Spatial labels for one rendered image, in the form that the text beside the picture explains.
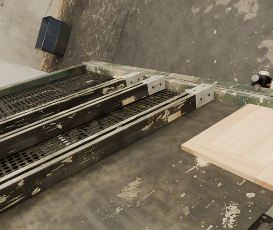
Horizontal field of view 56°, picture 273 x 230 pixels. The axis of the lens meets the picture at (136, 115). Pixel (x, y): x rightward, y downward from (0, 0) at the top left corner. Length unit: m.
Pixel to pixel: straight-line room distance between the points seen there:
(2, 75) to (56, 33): 1.24
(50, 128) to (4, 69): 3.41
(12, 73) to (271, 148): 4.10
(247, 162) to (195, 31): 2.06
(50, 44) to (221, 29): 3.30
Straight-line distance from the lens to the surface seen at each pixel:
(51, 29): 5.04
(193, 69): 2.55
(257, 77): 1.30
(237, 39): 2.41
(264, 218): 0.60
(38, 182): 0.84
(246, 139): 0.91
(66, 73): 2.19
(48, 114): 1.34
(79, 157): 0.86
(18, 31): 5.94
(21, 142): 1.13
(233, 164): 0.78
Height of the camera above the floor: 1.92
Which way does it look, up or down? 40 degrees down
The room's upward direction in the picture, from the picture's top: 76 degrees counter-clockwise
